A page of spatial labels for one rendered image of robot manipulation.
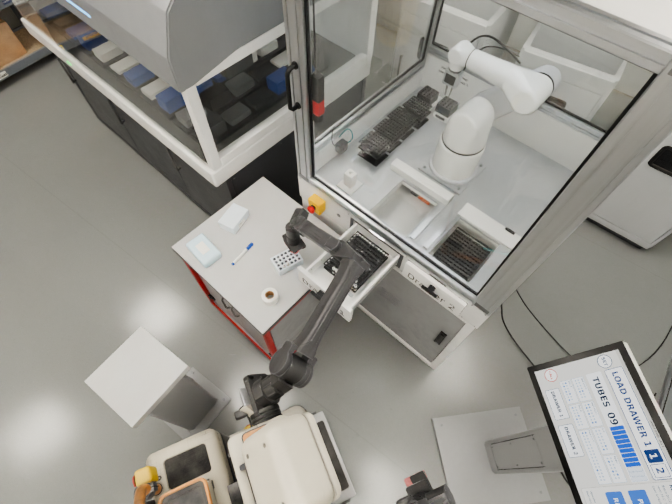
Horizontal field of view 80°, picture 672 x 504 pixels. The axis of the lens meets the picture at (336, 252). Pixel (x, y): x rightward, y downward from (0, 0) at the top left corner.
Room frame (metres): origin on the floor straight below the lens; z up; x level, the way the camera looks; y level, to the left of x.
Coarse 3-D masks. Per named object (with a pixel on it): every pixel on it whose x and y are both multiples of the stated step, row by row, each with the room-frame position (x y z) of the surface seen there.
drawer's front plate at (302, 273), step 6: (300, 270) 0.74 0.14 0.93; (306, 270) 0.74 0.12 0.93; (300, 276) 0.74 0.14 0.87; (306, 276) 0.71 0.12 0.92; (312, 276) 0.71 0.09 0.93; (306, 282) 0.72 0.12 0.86; (312, 282) 0.69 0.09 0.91; (318, 282) 0.69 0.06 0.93; (312, 288) 0.70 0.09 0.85; (318, 288) 0.67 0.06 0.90; (324, 288) 0.66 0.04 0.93; (342, 306) 0.59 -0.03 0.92; (348, 306) 0.59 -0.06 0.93; (348, 312) 0.57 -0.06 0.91; (348, 318) 0.57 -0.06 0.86
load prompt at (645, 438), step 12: (612, 372) 0.32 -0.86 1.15; (624, 372) 0.31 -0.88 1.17; (612, 384) 0.29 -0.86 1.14; (624, 384) 0.28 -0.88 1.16; (624, 396) 0.25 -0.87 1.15; (636, 396) 0.25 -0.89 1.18; (624, 408) 0.22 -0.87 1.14; (636, 408) 0.21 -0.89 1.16; (636, 420) 0.18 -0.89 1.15; (636, 432) 0.15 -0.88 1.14; (648, 432) 0.15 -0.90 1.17; (648, 444) 0.12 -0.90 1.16; (648, 456) 0.09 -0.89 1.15; (660, 456) 0.09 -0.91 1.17; (648, 468) 0.06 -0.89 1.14; (660, 468) 0.06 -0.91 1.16
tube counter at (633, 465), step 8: (608, 416) 0.20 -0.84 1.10; (616, 416) 0.20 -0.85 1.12; (608, 424) 0.18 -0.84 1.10; (616, 424) 0.18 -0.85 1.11; (616, 432) 0.15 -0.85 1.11; (624, 432) 0.15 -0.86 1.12; (616, 440) 0.13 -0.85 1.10; (624, 440) 0.13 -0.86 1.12; (624, 448) 0.11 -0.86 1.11; (632, 448) 0.11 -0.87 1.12; (624, 456) 0.09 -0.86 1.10; (632, 456) 0.09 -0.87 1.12; (624, 464) 0.07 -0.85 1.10; (632, 464) 0.07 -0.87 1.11; (640, 464) 0.07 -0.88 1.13; (632, 472) 0.05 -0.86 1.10; (640, 472) 0.05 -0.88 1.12; (632, 480) 0.03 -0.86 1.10; (640, 480) 0.03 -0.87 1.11; (648, 480) 0.03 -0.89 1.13
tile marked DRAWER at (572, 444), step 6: (558, 426) 0.18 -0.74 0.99; (564, 426) 0.18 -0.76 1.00; (570, 426) 0.18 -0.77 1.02; (564, 432) 0.16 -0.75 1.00; (570, 432) 0.16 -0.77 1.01; (564, 438) 0.14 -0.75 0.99; (570, 438) 0.14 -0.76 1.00; (576, 438) 0.14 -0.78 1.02; (564, 444) 0.13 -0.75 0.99; (570, 444) 0.13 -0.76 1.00; (576, 444) 0.13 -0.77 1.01; (570, 450) 0.11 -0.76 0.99; (576, 450) 0.11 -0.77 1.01; (582, 450) 0.11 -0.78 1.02; (570, 456) 0.09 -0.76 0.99; (576, 456) 0.09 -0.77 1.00; (582, 456) 0.09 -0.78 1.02
